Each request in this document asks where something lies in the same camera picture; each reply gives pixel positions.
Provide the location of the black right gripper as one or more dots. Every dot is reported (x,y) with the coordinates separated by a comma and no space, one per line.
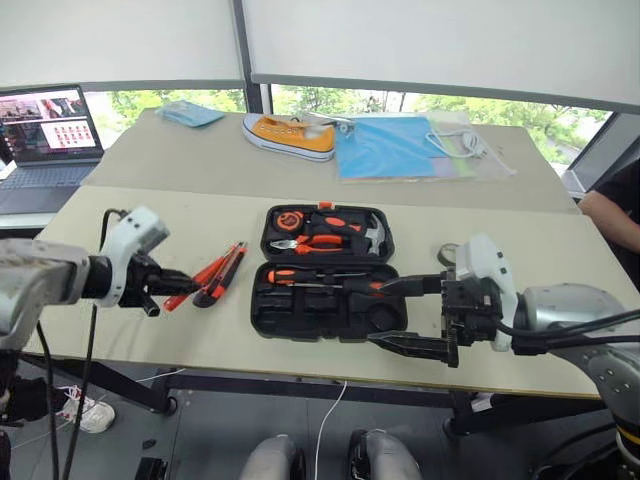
(472,310)

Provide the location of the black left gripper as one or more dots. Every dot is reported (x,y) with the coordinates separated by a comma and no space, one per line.
(135,280)

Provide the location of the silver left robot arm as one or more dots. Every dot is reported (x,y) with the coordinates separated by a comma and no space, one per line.
(30,280)

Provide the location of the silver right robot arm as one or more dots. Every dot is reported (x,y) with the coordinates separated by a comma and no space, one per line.
(575,310)

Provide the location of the black plastic tool case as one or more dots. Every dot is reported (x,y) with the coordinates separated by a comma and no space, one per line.
(325,315)

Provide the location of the thin orange screwdriver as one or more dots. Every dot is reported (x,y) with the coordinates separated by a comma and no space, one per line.
(177,301)
(215,265)

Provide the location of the black orange utility knife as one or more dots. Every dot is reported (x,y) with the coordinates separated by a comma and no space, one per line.
(225,272)

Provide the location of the black orange slim screwdriver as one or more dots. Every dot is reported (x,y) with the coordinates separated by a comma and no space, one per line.
(360,287)

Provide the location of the dark tape roll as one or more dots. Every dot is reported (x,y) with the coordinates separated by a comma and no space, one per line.
(445,252)

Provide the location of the orange black large screwdriver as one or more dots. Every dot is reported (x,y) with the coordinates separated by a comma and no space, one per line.
(287,276)

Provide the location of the orange black tape measure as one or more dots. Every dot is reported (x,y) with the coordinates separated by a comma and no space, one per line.
(288,220)

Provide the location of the grey rounded robot leg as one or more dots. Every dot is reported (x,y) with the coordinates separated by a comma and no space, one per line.
(382,455)
(272,457)

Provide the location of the white shoe on floor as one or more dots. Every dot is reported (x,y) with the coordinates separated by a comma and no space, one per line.
(92,412)

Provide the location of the blue clear document folder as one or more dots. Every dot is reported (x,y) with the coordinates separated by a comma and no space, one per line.
(385,150)

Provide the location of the yellow canvas sneaker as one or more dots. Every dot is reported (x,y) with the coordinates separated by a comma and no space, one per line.
(290,136)

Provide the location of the black box on floor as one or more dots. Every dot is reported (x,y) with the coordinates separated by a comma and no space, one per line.
(150,469)

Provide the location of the open grey laptop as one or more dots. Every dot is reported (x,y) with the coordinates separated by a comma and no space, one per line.
(47,145)

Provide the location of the person in black shirt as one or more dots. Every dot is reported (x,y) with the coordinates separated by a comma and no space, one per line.
(617,210)

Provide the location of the white roller blind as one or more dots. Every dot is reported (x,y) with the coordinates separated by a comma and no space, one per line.
(450,45)
(120,40)

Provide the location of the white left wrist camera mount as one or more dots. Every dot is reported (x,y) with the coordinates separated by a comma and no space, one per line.
(132,230)

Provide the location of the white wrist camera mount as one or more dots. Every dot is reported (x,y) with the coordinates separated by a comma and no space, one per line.
(132,230)
(492,260)

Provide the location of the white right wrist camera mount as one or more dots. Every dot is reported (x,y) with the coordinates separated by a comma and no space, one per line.
(492,260)

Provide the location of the black table frame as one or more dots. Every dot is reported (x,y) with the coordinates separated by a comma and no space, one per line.
(300,387)

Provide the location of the dark window frame post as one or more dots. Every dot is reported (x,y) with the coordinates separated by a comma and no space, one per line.
(250,75)

